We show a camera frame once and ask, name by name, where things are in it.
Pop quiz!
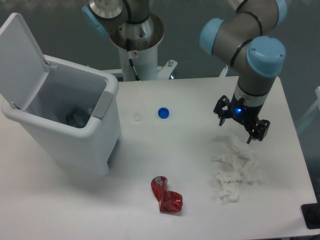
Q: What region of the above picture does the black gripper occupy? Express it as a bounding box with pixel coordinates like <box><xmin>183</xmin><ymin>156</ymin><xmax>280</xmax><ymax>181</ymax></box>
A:
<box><xmin>213</xmin><ymin>95</ymin><xmax>270</xmax><ymax>144</ymax></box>

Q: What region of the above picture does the white trash can lid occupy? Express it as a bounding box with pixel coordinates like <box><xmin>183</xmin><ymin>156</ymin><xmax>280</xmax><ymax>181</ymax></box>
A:
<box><xmin>0</xmin><ymin>13</ymin><xmax>50</xmax><ymax>111</ymax></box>

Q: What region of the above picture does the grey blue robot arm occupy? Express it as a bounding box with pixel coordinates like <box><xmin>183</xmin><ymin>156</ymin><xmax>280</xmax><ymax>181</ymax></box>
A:
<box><xmin>82</xmin><ymin>0</ymin><xmax>288</xmax><ymax>141</ymax></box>

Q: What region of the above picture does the blue bottle cap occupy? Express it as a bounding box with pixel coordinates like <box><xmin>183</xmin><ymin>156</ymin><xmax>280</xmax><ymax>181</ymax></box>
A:
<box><xmin>157</xmin><ymin>107</ymin><xmax>170</xmax><ymax>119</ymax></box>

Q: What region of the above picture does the white bottle cap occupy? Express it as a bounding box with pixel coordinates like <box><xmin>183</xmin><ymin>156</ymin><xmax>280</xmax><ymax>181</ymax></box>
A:
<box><xmin>132</xmin><ymin>112</ymin><xmax>142</xmax><ymax>122</ymax></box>

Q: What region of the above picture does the crushed red can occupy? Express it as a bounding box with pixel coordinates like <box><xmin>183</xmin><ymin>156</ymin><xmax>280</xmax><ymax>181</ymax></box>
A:
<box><xmin>150</xmin><ymin>176</ymin><xmax>183</xmax><ymax>214</ymax></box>

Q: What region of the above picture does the white trash can body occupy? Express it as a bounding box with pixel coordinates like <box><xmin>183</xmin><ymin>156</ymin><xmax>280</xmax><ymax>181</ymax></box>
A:
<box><xmin>1</xmin><ymin>56</ymin><xmax>121</xmax><ymax>175</ymax></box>

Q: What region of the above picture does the crumpled white tissue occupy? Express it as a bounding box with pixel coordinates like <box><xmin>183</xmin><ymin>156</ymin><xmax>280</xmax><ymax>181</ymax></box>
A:
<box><xmin>211</xmin><ymin>134</ymin><xmax>262</xmax><ymax>205</ymax></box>

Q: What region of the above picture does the black device at edge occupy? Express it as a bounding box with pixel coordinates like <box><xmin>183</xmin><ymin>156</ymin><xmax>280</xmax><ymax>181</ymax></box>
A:
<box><xmin>301</xmin><ymin>203</ymin><xmax>320</xmax><ymax>230</ymax></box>

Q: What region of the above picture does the dark object inside bin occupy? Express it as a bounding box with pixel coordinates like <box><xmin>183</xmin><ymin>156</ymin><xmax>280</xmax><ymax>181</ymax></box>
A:
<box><xmin>65</xmin><ymin>107</ymin><xmax>90</xmax><ymax>128</ymax></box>

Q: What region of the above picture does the white table bracket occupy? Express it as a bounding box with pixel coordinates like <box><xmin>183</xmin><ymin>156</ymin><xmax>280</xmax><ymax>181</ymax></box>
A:
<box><xmin>219</xmin><ymin>65</ymin><xmax>229</xmax><ymax>78</ymax></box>

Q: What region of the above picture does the white frame at right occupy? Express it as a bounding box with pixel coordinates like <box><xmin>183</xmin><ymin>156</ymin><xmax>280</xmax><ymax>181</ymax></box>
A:
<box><xmin>295</xmin><ymin>86</ymin><xmax>320</xmax><ymax>135</ymax></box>

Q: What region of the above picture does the white mounting bracket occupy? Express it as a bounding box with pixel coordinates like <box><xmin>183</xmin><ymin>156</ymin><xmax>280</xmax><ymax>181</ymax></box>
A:
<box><xmin>157</xmin><ymin>59</ymin><xmax>178</xmax><ymax>80</ymax></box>

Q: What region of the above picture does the black cable on pedestal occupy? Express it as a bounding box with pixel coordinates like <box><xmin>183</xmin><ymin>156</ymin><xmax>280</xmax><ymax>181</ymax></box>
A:
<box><xmin>125</xmin><ymin>38</ymin><xmax>141</xmax><ymax>82</ymax></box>

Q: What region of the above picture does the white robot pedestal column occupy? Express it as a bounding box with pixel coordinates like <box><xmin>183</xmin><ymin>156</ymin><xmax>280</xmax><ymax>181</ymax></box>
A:
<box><xmin>118</xmin><ymin>45</ymin><xmax>158</xmax><ymax>82</ymax></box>

